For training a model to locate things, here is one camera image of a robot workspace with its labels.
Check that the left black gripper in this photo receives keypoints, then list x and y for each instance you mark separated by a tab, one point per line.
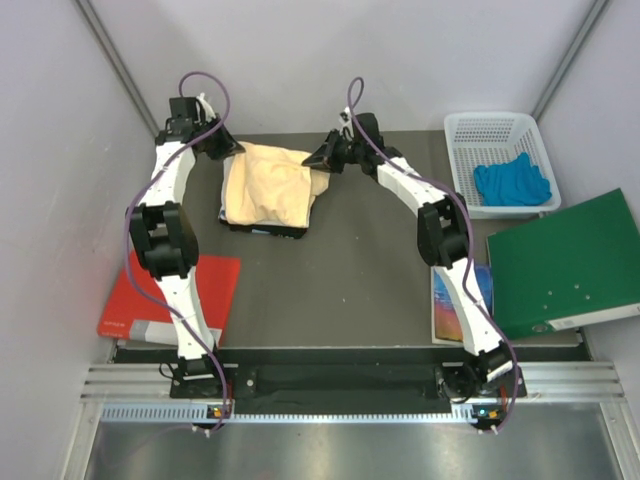
227	146

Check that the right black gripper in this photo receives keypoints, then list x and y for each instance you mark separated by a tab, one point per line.
324	158

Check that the yellow t shirt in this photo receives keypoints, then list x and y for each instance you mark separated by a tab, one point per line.
270	187

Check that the black garment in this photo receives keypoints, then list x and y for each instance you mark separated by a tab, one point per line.
272	230

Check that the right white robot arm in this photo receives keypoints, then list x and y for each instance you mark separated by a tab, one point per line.
444	234

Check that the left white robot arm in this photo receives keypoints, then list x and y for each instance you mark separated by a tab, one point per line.
162	237

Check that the white plastic basket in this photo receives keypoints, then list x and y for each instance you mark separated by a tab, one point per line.
485	139

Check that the red binder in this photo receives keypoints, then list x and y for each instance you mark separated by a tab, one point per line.
129	316

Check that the blue t shirt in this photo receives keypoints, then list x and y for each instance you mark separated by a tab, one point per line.
517	183

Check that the blue orange book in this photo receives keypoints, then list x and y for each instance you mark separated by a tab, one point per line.
445	327

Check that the green binder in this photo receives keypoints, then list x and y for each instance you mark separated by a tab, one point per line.
573	268

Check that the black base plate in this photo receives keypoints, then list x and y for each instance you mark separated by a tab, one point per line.
327	379

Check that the aluminium frame rail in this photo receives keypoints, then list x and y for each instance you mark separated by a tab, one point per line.
353	422

